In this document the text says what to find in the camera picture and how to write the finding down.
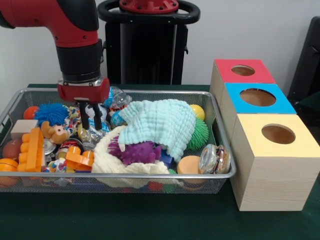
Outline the mint green waffle cloth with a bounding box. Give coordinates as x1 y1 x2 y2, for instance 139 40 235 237
117 98 197 162

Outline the long orange building block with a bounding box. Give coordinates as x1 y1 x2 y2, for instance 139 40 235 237
16 127 45 173

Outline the purple spiky monster toy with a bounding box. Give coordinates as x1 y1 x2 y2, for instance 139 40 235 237
107 141 163 166

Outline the crushed clear plastic bottle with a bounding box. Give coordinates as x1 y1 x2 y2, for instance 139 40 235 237
103 86 133 111

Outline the brown plush monkey toy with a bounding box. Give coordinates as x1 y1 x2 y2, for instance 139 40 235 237
40 121 71 145

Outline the dark green table cloth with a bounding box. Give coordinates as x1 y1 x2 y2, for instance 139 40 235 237
0 83 320 240

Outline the black upright panel on stand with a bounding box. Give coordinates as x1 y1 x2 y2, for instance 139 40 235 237
287 16 320 106

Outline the blue spiky rubber ball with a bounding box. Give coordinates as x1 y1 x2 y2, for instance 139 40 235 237
33 103 68 127

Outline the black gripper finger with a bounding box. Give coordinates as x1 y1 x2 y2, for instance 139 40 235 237
92 102 103 131
79 101 90 130

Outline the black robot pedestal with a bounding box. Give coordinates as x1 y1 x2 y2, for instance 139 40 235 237
97 0 201 85

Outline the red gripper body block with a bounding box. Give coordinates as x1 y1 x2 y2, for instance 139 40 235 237
57 77 111 104

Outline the green spiky rubber ball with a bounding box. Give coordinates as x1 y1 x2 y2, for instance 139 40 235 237
186 118 210 151

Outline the cream knitted cloth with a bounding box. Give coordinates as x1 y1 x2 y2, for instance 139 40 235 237
91 126 171 188

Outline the shallow wire mesh bin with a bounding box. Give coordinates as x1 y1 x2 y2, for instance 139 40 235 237
0 87 237 195

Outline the wooden box with three holes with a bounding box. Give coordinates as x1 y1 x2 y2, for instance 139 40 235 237
209 58 320 212

